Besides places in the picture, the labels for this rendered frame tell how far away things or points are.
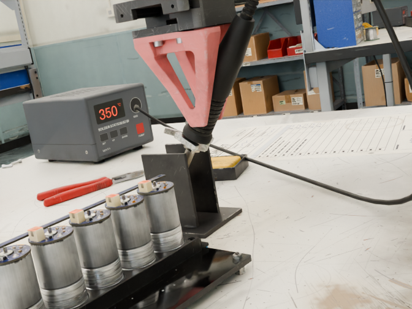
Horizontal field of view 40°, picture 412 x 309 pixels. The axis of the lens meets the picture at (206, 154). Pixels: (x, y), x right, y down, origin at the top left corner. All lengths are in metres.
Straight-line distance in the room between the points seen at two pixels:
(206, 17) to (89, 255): 0.18
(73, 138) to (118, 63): 5.13
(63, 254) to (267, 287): 0.12
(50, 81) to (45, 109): 5.71
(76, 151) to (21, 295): 0.52
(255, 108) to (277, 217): 4.30
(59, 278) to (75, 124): 0.49
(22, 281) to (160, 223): 0.10
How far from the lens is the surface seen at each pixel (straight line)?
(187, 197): 0.46
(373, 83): 4.42
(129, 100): 0.82
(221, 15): 0.42
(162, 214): 0.37
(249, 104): 4.78
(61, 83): 6.46
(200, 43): 0.40
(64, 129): 0.82
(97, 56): 6.08
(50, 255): 0.32
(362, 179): 0.54
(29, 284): 0.32
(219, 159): 0.63
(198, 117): 0.43
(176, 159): 0.45
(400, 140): 0.68
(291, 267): 0.38
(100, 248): 0.34
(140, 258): 0.36
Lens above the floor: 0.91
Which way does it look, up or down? 13 degrees down
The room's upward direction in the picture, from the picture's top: 10 degrees counter-clockwise
